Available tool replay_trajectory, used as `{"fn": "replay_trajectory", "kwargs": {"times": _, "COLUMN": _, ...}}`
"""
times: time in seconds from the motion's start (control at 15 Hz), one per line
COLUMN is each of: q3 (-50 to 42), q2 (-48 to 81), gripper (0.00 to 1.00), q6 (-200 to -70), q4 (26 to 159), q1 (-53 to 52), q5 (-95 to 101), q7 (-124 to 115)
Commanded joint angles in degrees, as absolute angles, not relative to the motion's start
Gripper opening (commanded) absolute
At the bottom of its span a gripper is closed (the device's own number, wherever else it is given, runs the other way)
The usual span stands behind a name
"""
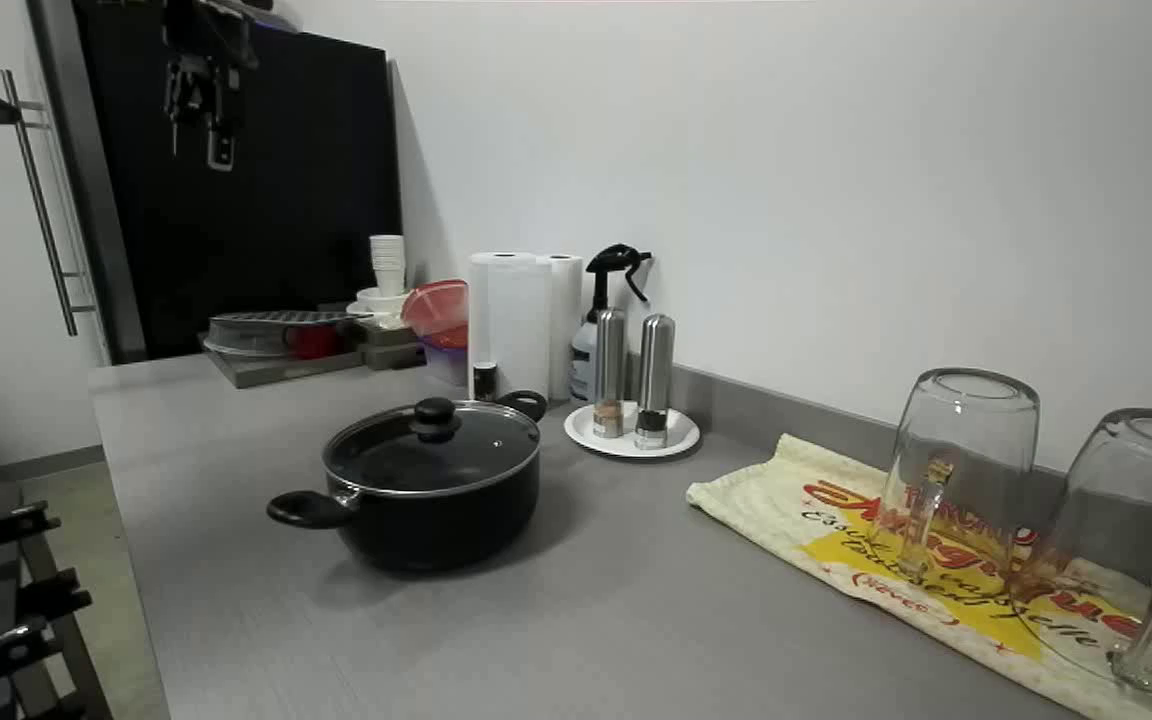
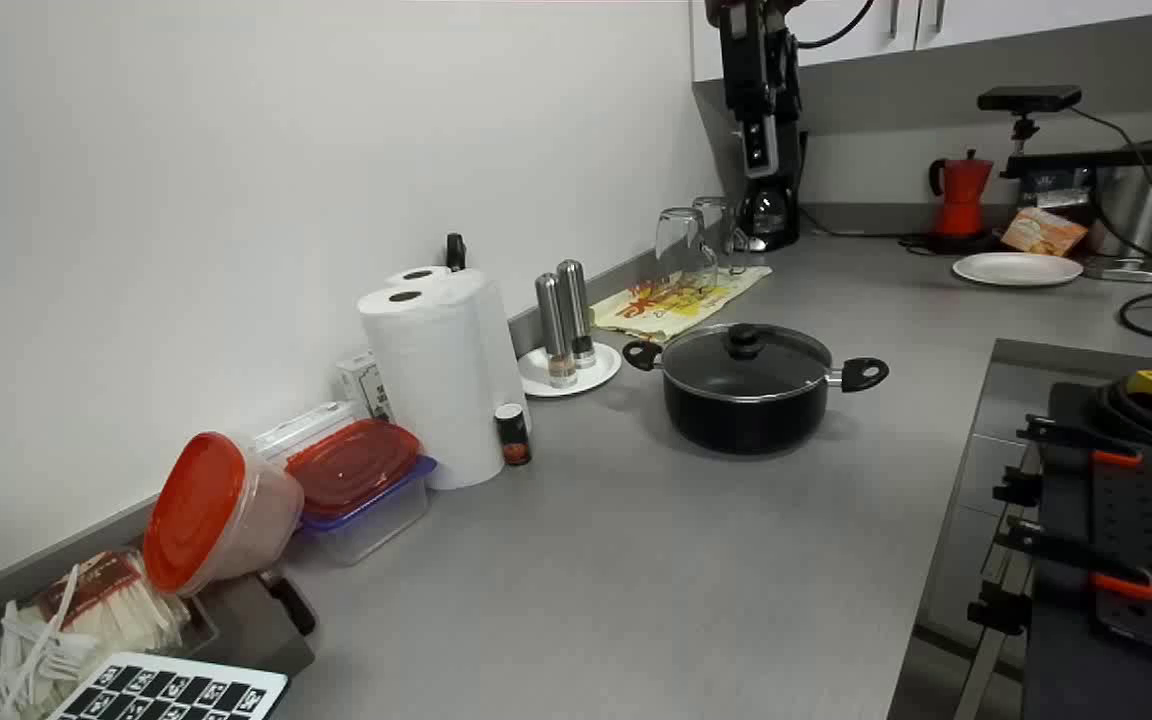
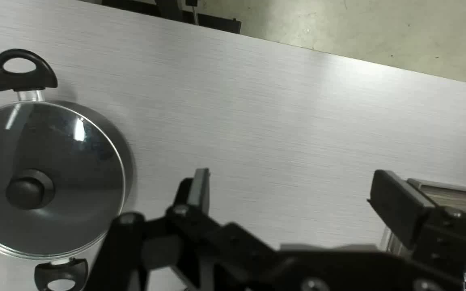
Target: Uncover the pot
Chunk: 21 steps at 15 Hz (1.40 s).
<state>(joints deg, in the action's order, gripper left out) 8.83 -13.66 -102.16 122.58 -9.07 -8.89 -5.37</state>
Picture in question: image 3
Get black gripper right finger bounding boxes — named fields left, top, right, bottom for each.
left=368, top=170, right=466, bottom=291

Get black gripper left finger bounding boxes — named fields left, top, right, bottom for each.
left=85, top=169, right=276, bottom=291

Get glass pot lid black knob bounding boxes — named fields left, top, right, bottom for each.
left=0, top=101, right=127, bottom=261

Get black cooking pot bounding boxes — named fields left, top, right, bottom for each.
left=0, top=48, right=135, bottom=291

